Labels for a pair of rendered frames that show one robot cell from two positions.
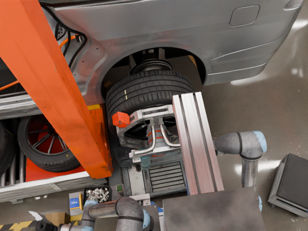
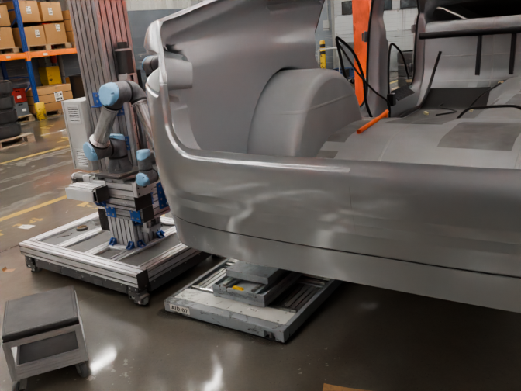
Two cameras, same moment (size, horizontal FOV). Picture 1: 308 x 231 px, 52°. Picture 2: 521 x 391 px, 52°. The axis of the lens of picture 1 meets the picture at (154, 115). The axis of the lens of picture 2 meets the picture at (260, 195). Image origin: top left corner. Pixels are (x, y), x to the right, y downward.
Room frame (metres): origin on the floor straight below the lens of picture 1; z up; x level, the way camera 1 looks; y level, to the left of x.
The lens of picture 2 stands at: (3.06, -2.28, 1.58)
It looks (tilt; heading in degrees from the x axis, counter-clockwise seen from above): 17 degrees down; 130
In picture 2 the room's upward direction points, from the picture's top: 5 degrees counter-clockwise
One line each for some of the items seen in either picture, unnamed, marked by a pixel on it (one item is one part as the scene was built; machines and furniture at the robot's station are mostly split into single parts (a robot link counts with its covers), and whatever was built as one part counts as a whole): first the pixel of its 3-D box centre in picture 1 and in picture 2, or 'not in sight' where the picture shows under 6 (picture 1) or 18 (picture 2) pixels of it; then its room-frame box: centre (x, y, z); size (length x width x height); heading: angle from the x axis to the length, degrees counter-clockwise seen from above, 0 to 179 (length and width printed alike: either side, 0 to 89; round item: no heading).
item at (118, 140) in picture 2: not in sight; (115, 144); (0.34, -0.37, 0.98); 0.13 x 0.12 x 0.14; 90
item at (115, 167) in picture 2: not in sight; (119, 162); (0.34, -0.37, 0.87); 0.15 x 0.15 x 0.10
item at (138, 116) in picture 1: (156, 129); not in sight; (0.94, -0.01, 0.85); 0.54 x 0.07 x 0.54; 96
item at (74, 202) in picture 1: (74, 202); not in sight; (0.55, 0.65, 0.47); 0.07 x 0.07 x 0.02; 6
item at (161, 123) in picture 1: (173, 131); not in sight; (0.83, -0.12, 1.03); 0.19 x 0.18 x 0.11; 6
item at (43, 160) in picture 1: (59, 132); not in sight; (1.19, 0.83, 0.39); 0.66 x 0.66 x 0.24
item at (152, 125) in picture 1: (143, 137); not in sight; (0.81, 0.08, 1.03); 0.19 x 0.18 x 0.11; 6
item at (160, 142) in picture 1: (158, 138); not in sight; (0.87, -0.02, 0.85); 0.21 x 0.14 x 0.14; 6
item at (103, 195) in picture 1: (97, 196); not in sight; (0.57, 0.47, 0.51); 0.20 x 0.14 x 0.13; 87
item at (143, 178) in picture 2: not in sight; (146, 177); (0.76, -0.50, 0.85); 0.11 x 0.08 x 0.09; 97
